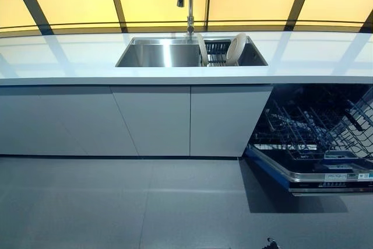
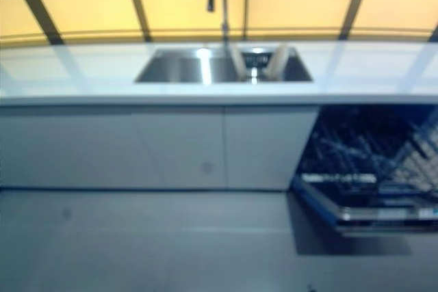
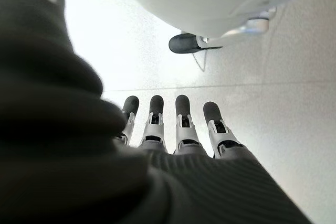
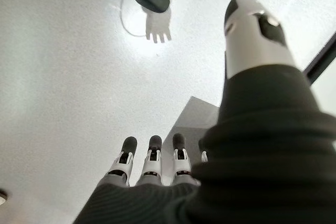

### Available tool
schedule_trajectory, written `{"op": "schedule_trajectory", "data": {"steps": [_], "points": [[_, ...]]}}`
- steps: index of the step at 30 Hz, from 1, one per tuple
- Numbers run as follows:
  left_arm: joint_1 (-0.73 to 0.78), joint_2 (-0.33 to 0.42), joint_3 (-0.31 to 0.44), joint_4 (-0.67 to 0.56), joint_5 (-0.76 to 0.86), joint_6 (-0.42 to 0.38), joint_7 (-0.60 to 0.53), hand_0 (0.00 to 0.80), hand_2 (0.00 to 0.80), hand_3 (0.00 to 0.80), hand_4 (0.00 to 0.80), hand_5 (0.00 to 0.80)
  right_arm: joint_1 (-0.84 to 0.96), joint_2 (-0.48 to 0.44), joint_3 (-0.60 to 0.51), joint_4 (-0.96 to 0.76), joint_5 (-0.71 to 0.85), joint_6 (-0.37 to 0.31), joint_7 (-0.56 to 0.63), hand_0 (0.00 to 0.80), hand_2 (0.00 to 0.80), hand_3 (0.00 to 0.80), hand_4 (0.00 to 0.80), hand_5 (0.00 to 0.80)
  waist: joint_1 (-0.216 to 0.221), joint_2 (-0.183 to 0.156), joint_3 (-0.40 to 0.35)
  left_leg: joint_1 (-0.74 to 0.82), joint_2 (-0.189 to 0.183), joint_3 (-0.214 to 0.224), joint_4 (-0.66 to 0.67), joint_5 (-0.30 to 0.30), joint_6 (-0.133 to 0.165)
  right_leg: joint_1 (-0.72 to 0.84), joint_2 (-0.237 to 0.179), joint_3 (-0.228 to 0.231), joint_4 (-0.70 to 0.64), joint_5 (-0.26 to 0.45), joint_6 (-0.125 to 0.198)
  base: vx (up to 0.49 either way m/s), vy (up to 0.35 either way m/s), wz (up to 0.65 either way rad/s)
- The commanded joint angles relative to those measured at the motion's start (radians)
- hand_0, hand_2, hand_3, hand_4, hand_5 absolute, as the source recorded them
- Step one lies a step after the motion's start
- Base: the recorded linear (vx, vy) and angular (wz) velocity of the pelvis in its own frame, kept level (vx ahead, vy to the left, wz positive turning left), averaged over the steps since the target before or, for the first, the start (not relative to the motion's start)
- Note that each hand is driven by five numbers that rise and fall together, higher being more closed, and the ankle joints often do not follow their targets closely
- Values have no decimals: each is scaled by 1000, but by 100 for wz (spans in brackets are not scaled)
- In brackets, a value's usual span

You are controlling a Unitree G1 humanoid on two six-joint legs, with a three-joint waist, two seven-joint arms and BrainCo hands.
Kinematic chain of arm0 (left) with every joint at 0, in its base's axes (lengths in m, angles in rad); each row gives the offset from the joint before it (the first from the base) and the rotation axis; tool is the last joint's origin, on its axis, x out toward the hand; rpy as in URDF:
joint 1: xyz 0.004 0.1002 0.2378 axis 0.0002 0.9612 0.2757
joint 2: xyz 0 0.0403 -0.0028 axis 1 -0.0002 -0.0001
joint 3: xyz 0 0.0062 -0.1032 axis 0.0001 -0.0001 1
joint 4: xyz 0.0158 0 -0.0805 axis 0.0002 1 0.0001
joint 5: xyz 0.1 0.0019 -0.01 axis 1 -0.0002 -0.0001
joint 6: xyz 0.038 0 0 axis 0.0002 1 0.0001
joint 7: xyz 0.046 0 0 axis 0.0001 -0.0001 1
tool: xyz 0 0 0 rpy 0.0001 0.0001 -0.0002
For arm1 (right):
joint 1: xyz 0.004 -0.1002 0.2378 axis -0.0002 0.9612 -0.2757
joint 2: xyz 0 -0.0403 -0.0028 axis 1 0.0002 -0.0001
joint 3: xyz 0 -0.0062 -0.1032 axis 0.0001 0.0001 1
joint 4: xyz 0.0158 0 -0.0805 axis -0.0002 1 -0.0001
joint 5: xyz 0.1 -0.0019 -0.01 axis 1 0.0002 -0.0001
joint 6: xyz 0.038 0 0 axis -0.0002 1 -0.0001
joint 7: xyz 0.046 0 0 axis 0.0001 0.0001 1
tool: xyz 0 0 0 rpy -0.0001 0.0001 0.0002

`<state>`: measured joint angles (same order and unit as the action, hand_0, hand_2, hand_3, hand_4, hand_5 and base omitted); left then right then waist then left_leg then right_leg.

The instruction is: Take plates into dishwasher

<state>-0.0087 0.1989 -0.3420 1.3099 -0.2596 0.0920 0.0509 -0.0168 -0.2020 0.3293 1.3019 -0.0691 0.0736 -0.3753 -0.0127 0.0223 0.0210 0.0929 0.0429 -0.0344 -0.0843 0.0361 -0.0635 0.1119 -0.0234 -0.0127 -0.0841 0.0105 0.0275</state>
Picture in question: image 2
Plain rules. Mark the chrome kitchen faucet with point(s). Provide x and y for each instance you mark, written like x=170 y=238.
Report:
x=224 y=4

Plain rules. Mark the narrow white cabinet door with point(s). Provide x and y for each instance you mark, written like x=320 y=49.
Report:
x=267 y=148

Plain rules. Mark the black dish drying rack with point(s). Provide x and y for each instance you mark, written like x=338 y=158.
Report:
x=254 y=61

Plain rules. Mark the stainless steel sink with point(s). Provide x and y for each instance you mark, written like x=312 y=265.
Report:
x=178 y=66

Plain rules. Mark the wide white cabinet door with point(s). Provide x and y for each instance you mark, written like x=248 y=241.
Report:
x=102 y=148

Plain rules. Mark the cream ceramic plate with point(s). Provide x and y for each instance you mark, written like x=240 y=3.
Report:
x=238 y=63
x=278 y=61

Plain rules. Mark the black dishwasher with door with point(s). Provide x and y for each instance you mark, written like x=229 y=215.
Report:
x=362 y=210

